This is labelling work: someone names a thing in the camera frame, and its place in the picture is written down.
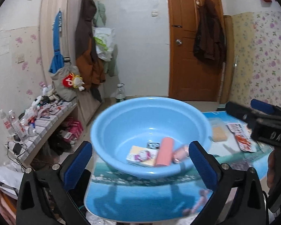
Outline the person right hand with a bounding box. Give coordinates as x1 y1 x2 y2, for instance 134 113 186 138
267 149 281 189

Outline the cluttered side shelf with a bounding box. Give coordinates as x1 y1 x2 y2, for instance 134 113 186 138
4 97 78 168

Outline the pink cylindrical roll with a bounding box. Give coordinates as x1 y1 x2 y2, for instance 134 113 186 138
155 137 174 167

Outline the dark brown hanging coat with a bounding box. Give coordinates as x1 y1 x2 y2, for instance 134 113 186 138
193 0 226 69

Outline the green hanging garment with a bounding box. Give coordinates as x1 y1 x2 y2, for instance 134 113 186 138
94 1 118 77

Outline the crayfish snack packet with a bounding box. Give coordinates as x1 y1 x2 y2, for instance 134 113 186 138
227 123 257 153

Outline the light blue plastic basin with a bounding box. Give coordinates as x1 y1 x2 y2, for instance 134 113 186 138
90 97 212 179

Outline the white green plastic bag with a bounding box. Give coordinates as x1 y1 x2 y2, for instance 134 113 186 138
93 27 116 62

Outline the brown wooden door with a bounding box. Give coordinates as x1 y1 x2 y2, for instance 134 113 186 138
168 0 224 102

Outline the large water bottle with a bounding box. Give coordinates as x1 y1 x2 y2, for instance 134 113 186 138
115 83 126 103

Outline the brown orange hanging jacket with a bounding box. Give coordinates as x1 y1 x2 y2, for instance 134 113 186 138
75 0 105 102

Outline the blue hanging strap bag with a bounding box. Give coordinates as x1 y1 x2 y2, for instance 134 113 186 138
49 10 64 74

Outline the beige wardrobe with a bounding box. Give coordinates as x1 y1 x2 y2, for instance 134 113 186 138
39 0 103 125

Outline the wall light switch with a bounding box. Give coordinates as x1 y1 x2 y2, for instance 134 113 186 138
151 11 158 17

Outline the clear toothpick box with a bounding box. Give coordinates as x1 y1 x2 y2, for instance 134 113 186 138
209 118 228 142

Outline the Hello Kitty figurine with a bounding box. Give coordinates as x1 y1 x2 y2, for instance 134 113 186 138
134 150 154 162

